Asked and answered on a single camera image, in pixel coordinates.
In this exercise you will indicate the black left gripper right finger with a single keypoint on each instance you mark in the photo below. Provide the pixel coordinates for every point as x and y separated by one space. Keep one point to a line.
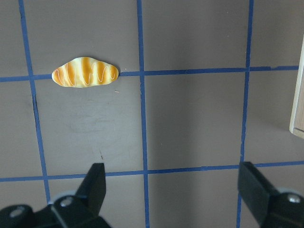
270 206

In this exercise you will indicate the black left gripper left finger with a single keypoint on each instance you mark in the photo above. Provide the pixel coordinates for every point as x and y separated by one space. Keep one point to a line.
81 209

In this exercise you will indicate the wooden drawer cabinet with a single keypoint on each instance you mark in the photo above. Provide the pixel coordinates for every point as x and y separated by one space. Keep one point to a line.
296 125

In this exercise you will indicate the toy croissant bread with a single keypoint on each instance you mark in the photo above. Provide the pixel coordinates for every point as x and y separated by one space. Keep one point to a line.
83 72

